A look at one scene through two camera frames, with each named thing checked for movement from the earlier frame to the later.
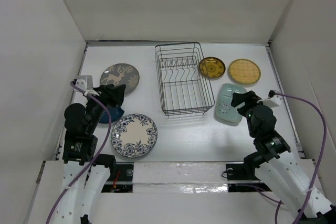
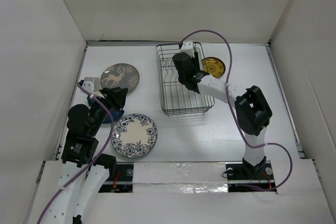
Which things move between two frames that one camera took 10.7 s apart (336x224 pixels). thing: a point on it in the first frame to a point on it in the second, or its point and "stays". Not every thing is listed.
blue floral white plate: (134, 136) stays
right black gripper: (250, 98) to (196, 61)
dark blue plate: (115, 113) stays
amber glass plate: (212, 67) stays
